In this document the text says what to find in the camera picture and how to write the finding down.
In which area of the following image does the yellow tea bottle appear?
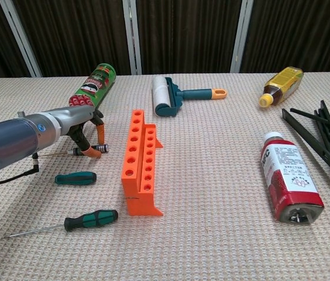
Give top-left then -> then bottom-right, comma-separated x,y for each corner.
258,66 -> 304,108

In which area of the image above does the beige woven tablecloth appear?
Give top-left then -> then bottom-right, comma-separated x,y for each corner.
0,71 -> 330,281

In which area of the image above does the grey aluminium partition post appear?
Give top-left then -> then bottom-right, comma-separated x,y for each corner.
229,0 -> 254,73
0,0 -> 42,78
123,0 -> 143,76

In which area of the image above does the teal lint roller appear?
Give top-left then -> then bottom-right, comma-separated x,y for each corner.
151,75 -> 229,118

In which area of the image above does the orange screwdriver holder rack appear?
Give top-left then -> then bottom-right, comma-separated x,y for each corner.
121,109 -> 165,218

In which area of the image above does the dark teal handle screwdriver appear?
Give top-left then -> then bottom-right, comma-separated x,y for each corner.
54,171 -> 98,186

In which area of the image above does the red juice bottle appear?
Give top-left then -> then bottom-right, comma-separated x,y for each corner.
260,131 -> 325,225

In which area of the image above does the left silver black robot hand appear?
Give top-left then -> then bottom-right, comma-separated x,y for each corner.
60,104 -> 109,160

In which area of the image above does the black metal precision screwdriver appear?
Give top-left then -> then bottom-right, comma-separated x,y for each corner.
37,143 -> 109,158

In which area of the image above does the green Pringles can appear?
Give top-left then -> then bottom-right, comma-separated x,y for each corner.
68,63 -> 116,118

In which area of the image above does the green black handle screwdriver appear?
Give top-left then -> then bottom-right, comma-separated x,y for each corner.
4,209 -> 119,239

